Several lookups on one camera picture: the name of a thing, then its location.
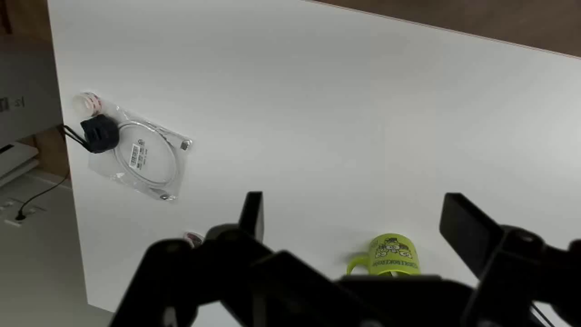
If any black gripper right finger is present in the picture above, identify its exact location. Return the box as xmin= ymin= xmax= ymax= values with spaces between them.
xmin=439 ymin=192 xmax=503 ymax=277

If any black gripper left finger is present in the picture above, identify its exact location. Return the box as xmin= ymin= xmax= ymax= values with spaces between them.
xmin=239 ymin=190 xmax=265 ymax=241

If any yellow-green printed mug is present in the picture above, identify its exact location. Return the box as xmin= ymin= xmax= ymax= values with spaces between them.
xmin=345 ymin=232 xmax=421 ymax=275

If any white device on shelf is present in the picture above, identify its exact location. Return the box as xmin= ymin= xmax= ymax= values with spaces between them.
xmin=0 ymin=141 xmax=40 ymax=186

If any clear bag with cable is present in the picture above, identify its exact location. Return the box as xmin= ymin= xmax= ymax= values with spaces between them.
xmin=89 ymin=106 xmax=194 ymax=201

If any black cable on floor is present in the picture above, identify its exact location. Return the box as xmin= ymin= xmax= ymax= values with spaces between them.
xmin=14 ymin=174 xmax=72 ymax=221

